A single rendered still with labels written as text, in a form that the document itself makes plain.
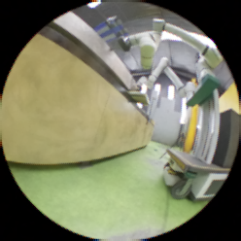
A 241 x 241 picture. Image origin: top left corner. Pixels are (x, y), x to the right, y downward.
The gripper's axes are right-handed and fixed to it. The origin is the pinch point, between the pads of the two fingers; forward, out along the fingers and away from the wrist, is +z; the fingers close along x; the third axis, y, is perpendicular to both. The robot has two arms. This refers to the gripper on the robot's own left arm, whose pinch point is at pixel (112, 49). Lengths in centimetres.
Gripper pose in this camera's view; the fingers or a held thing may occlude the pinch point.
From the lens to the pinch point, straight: 74.5
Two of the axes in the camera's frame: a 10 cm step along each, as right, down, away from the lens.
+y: 1.6, -9.8, 1.5
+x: -5.0, -2.1, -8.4
